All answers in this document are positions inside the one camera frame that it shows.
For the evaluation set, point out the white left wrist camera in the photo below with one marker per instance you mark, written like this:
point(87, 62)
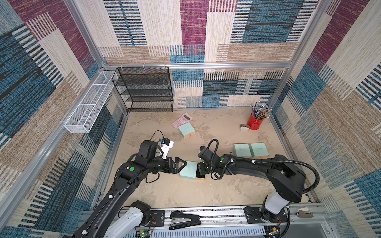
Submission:
point(165, 145)

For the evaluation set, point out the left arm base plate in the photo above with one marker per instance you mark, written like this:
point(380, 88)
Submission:
point(135, 218)

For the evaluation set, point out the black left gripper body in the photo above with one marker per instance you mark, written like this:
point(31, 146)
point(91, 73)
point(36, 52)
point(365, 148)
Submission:
point(160, 165)

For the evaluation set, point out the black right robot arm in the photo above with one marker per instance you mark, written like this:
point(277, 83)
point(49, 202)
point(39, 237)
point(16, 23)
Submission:
point(290, 178)

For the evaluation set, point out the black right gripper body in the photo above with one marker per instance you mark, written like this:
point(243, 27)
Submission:
point(204, 167)

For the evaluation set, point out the black wire shelf rack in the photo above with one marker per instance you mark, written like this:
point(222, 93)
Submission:
point(145, 89)

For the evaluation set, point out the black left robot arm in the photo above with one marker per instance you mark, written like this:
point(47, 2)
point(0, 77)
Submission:
point(151, 158)

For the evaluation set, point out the white mesh wall basket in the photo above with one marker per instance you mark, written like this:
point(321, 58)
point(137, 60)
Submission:
point(89, 108)

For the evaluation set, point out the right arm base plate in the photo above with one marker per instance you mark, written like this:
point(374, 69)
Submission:
point(256, 215)

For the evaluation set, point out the mint drawer jewelry box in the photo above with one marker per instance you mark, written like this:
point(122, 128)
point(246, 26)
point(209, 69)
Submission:
point(259, 150)

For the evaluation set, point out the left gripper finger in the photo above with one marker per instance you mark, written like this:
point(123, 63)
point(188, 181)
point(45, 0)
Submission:
point(179, 164)
point(174, 171)

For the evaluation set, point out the pink calculator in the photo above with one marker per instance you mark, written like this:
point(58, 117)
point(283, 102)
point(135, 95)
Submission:
point(183, 119)

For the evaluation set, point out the black stapler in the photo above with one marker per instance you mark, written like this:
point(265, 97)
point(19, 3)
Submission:
point(180, 220)

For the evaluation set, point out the white tape dispenser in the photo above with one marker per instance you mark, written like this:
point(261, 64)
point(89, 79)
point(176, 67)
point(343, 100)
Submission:
point(244, 127)

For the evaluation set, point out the red pencil cup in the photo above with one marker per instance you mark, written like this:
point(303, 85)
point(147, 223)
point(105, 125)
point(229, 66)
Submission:
point(253, 123)

